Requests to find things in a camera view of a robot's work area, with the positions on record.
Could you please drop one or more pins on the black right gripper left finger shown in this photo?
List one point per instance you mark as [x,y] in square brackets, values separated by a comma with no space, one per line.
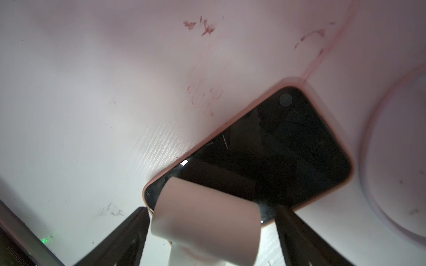
[124,246]

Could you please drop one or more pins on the small white phone holder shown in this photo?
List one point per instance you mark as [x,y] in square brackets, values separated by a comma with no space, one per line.
[205,226]

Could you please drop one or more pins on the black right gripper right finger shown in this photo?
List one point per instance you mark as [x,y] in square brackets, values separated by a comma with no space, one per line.
[301,245]

